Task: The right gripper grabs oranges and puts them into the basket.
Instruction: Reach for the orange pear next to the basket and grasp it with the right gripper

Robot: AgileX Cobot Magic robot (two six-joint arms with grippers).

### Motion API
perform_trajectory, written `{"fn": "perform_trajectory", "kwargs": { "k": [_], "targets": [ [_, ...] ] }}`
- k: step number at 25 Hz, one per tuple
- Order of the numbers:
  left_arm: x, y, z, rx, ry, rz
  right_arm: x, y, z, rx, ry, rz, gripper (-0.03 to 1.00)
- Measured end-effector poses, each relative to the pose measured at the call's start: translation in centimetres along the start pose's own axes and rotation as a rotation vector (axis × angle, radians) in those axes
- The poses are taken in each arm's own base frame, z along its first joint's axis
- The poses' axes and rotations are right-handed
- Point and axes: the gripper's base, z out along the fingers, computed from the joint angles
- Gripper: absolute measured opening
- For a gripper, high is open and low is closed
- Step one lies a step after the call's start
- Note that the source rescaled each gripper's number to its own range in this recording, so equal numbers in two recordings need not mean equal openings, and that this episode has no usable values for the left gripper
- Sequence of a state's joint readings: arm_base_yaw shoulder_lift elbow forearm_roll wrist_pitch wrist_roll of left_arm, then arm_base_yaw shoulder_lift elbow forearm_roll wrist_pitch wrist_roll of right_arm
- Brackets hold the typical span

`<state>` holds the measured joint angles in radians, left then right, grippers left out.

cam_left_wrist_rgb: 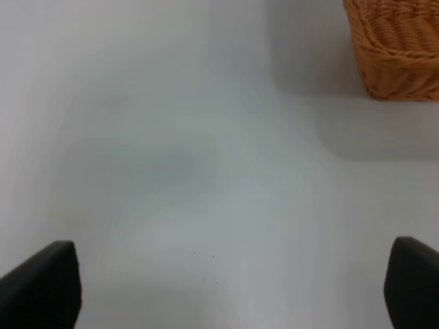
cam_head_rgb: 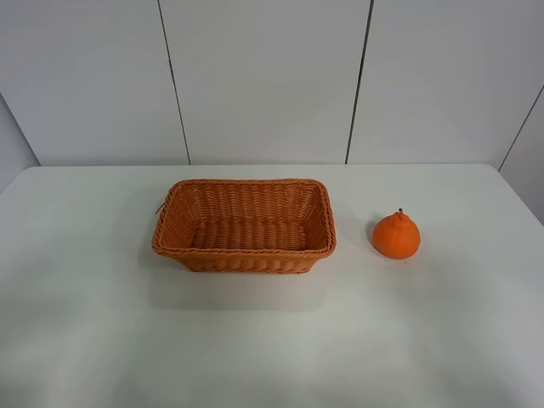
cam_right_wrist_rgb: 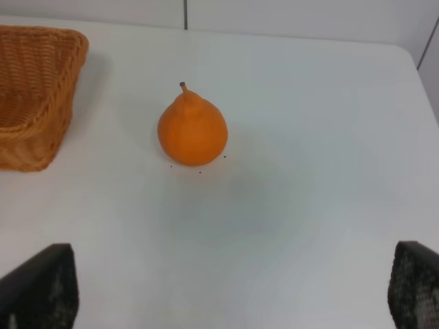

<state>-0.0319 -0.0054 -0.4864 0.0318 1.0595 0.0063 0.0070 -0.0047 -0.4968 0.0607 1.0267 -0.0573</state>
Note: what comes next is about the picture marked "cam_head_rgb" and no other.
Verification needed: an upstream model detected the orange woven wicker basket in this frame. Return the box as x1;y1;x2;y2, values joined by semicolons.
151;178;337;275

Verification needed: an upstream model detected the orange with stem knob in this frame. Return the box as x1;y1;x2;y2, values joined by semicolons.
371;208;421;259

